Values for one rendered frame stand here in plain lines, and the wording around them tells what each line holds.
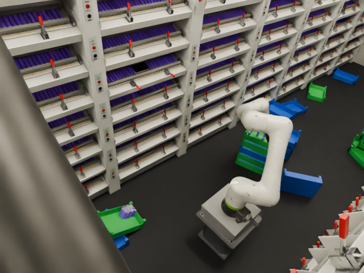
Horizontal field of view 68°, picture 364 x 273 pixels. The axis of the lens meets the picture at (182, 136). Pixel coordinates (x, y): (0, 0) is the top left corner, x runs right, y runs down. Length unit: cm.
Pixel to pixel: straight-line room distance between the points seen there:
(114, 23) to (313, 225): 200
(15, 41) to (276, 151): 139
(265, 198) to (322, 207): 103
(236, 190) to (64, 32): 119
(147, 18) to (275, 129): 94
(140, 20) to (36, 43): 54
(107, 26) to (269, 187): 122
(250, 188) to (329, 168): 145
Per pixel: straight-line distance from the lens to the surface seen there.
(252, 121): 158
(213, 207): 176
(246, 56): 249
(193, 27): 185
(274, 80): 324
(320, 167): 290
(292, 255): 223
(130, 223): 210
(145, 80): 179
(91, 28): 146
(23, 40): 141
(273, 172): 163
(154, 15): 166
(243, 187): 159
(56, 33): 144
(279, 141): 162
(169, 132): 227
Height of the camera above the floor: 185
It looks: 43 degrees down
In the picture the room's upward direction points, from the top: 6 degrees clockwise
